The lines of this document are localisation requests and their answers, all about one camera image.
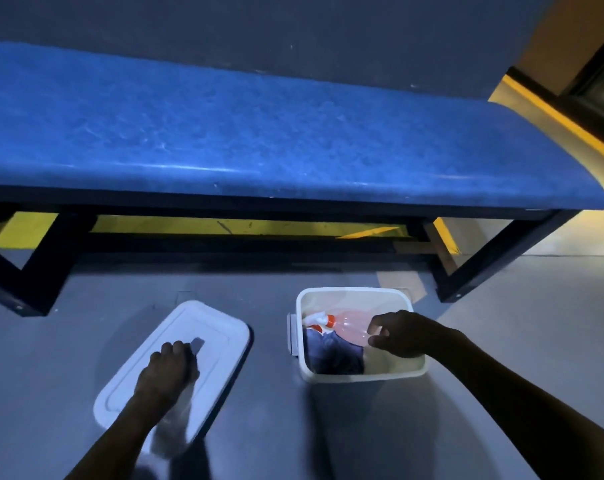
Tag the person's left hand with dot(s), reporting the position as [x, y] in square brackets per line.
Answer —
[167, 372]

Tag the person's right hand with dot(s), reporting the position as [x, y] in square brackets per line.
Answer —
[407, 334]

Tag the pink spray bottle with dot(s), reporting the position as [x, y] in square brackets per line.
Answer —
[349, 324]

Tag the white plastic box lid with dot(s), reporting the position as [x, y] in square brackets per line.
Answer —
[217, 339]

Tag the white plastic storage box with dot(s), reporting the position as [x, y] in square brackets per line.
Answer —
[352, 297]

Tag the blue cleaning cloth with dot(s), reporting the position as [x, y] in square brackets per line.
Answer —
[332, 352]

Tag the blue bench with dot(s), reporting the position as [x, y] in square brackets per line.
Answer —
[232, 124]

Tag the person's left forearm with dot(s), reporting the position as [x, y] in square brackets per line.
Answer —
[116, 444]

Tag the person's right forearm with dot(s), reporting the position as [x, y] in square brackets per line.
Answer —
[532, 409]

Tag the dark glass door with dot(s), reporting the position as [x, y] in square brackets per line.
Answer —
[599, 79]

